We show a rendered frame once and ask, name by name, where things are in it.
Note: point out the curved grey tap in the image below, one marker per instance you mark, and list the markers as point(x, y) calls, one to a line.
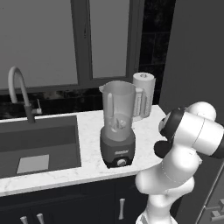
point(28, 112)

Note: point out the grey square sink drain plate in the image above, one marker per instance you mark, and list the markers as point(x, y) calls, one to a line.
point(33, 164)

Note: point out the grey framed window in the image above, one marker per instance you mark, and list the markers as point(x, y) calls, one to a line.
point(80, 43)

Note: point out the dark cupboard door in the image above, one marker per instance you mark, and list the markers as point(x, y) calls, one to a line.
point(10, 211)
point(73, 208)
point(131, 201)

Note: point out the dark grey sink basin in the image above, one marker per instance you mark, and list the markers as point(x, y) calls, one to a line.
point(43, 137)

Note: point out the white paper towel roll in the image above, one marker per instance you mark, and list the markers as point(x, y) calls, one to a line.
point(147, 87)

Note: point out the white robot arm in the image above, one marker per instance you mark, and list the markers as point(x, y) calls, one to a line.
point(178, 163)

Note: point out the tall dark grey fridge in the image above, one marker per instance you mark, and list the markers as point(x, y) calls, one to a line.
point(192, 52)

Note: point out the grey blender with clear jar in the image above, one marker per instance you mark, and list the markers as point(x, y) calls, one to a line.
point(118, 145)

